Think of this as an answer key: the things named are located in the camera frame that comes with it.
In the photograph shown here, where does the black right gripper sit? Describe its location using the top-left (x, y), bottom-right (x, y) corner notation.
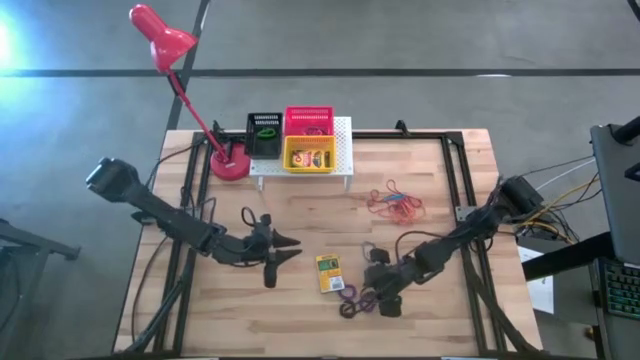
top-left (363, 247), bottom-right (419, 319)

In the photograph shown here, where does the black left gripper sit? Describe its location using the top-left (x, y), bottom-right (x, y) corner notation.
top-left (219, 213), bottom-right (303, 290)

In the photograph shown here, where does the pile of rubber bands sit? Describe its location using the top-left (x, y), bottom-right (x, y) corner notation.
top-left (387, 197), bottom-right (427, 224)

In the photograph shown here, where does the yellow orange crayon box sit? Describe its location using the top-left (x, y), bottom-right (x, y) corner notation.
top-left (291, 149), bottom-right (315, 169)

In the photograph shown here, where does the yellow plastic basket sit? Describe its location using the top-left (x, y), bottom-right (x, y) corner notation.
top-left (282, 134), bottom-right (337, 175)

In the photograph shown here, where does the black plastic basket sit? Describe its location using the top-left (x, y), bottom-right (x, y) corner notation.
top-left (245, 112), bottom-right (284, 160)

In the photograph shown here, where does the red plastic basket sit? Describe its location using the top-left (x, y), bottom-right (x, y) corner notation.
top-left (283, 105), bottom-right (335, 137)

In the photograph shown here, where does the red desk lamp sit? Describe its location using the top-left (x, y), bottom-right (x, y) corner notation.
top-left (128, 3), bottom-right (253, 182)

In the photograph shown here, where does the orange rubber band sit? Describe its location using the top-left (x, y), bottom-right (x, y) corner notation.
top-left (379, 204), bottom-right (421, 227)

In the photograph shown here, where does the white perforated metal shelf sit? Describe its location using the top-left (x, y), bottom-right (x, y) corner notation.
top-left (248, 116), bottom-right (355, 192)

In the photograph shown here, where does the white paper sheet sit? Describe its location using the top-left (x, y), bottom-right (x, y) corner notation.
top-left (517, 245), bottom-right (555, 315)

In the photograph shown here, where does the black metal bar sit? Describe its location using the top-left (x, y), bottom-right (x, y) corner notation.
top-left (522, 232), bottom-right (614, 282)

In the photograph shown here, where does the backlit computer keyboard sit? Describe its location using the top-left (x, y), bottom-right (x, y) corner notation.
top-left (602, 259), bottom-right (640, 321)

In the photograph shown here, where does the dark grey flat panel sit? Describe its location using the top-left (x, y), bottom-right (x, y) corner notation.
top-left (589, 117), bottom-right (640, 266)

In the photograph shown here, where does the dark metal stand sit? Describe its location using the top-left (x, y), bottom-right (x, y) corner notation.
top-left (0, 217), bottom-right (82, 360)

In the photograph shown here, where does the black aluminium table frame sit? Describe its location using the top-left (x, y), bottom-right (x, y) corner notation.
top-left (122, 128), bottom-right (539, 357)

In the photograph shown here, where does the brown cable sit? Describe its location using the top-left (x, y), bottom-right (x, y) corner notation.
top-left (130, 235), bottom-right (169, 346)

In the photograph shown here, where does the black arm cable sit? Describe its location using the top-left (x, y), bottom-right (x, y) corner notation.
top-left (148, 142), bottom-right (201, 187)

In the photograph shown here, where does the yellow cable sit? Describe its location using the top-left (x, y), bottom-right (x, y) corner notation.
top-left (517, 178), bottom-right (601, 244)

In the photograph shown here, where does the white cable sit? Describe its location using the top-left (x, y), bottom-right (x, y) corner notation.
top-left (529, 158), bottom-right (597, 196)

